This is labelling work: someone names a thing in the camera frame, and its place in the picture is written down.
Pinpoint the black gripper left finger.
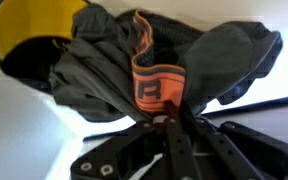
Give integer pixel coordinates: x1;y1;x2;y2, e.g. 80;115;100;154
70;99;202;180

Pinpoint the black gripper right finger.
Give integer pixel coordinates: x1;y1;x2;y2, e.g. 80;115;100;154
180;100;288;180

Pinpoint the black cap with yellow brim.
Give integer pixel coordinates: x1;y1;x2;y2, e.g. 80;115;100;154
0;0;92;95

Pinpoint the gray cloth with orange band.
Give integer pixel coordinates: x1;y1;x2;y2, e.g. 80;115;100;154
48;3;284;123

